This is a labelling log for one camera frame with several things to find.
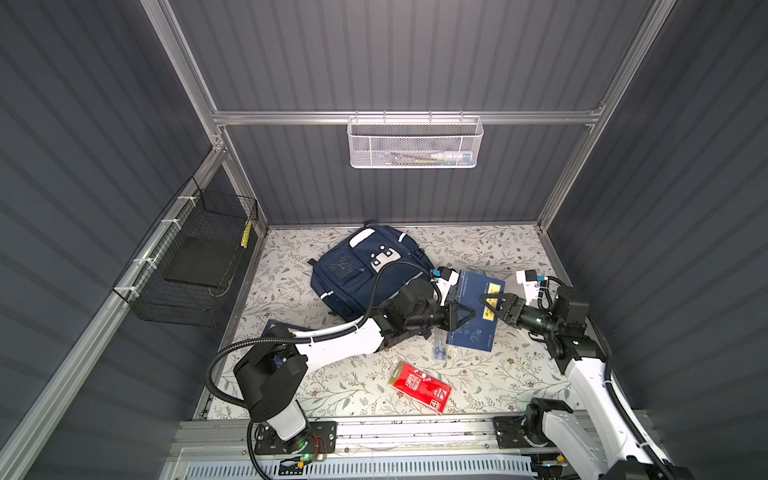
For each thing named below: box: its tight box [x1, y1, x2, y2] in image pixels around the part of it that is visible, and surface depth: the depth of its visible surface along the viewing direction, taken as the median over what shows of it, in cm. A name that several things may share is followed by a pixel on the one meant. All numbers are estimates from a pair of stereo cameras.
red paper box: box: [388, 361, 452, 415], surface depth 82 cm
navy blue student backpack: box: [307, 220, 434, 322], surface depth 105 cm
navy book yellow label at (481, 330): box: [446, 270, 506, 352], surface depth 74 cm
